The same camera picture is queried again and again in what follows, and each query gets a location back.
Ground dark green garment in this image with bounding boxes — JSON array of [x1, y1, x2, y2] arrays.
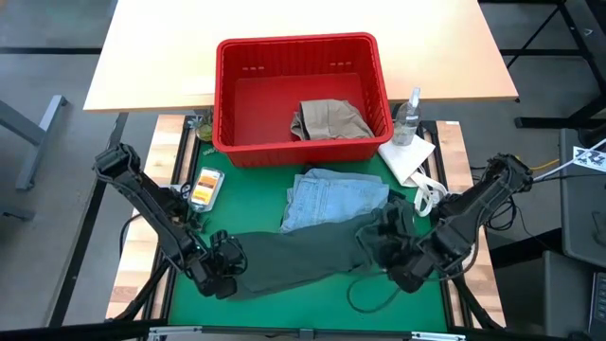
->
[[231, 198, 419, 301]]

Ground yellow hanging cable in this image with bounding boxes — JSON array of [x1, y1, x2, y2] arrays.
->
[[529, 158, 561, 172]]

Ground clear plastic spray bottle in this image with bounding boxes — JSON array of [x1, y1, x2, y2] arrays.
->
[[390, 87, 423, 148]]

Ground black metal rig frame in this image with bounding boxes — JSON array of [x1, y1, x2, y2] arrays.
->
[[0, 113, 583, 341]]

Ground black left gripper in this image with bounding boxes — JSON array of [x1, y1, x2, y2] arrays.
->
[[188, 230, 249, 300]]

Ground beige trousers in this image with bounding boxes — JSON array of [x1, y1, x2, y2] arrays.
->
[[290, 98, 375, 142]]

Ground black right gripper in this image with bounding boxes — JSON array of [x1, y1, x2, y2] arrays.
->
[[378, 244, 437, 295]]

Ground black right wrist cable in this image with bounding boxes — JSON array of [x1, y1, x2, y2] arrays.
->
[[347, 272, 404, 315]]

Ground white printed tag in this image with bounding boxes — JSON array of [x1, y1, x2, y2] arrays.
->
[[571, 145, 606, 173]]

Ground black metal desk frame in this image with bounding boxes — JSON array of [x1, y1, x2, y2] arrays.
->
[[499, 0, 606, 130]]

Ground grey metal table leg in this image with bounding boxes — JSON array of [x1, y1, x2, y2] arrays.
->
[[0, 94, 68, 191]]

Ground grey plastic case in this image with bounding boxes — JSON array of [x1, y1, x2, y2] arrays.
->
[[560, 127, 606, 269]]

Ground white cloth tote bag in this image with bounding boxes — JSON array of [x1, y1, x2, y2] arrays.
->
[[377, 135, 450, 218]]

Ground light blue denim garment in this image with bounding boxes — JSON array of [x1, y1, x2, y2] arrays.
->
[[279, 168, 391, 234]]

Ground light wood table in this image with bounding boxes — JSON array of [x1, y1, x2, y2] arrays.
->
[[83, 0, 520, 114]]

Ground red plastic laundry basket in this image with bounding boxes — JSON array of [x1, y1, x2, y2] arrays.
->
[[211, 31, 394, 168]]

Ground black table base bar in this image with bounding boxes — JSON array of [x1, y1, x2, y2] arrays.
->
[[48, 112, 130, 329]]

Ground wipes packet with orange label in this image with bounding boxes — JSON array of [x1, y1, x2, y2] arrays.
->
[[187, 166, 225, 213]]

